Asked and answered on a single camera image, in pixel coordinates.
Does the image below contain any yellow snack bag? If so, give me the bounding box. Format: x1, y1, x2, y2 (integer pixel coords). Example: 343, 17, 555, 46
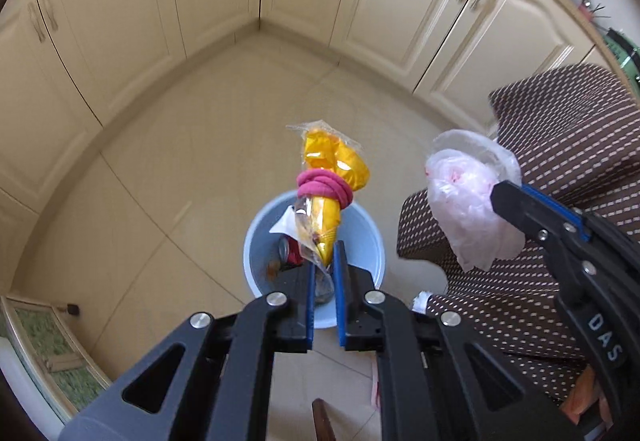
286, 120, 372, 278

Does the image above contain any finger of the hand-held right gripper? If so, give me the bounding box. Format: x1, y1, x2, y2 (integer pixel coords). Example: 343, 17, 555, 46
490, 179, 597, 275
522, 184, 594, 243

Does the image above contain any pink utensil holder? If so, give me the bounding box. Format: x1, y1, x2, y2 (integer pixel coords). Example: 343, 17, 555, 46
577, 0, 609, 22

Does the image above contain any light blue trash bin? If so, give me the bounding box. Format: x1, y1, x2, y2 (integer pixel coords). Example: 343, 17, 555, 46
242, 190, 387, 330

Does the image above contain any crushed red soda can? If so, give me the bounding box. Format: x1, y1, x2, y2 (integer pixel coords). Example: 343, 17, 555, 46
277, 236, 306, 272

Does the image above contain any white paper scrap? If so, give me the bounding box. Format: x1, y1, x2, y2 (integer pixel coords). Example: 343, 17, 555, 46
270, 206, 299, 237

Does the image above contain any pink printed paper slip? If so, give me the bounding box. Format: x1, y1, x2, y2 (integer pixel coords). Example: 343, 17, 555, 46
370, 355, 384, 410

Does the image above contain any pink hair tie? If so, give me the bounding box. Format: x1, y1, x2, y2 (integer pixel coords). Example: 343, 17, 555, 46
295, 171, 355, 208

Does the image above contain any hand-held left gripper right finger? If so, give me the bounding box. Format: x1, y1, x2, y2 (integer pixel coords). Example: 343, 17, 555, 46
332, 240, 568, 441

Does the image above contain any green plastic basket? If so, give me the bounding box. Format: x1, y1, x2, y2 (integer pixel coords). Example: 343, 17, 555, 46
602, 27, 640, 98

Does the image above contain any wooden chair leg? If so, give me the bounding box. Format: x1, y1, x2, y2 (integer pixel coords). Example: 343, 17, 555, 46
311, 398, 339, 441

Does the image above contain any person's right hand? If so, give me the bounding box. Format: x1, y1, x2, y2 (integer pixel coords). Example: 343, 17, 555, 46
560, 363, 619, 428

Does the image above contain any green patterned glass door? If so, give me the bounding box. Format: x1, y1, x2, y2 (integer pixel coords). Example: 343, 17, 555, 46
0, 293, 114, 428

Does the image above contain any clear plastic bag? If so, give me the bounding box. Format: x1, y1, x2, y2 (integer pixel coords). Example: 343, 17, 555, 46
424, 128, 524, 272

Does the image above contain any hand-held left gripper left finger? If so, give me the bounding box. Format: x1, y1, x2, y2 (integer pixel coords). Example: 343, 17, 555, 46
60, 262, 317, 441

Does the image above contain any brown dotted chair cushion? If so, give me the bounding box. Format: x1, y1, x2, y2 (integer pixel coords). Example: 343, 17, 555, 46
396, 63, 640, 403

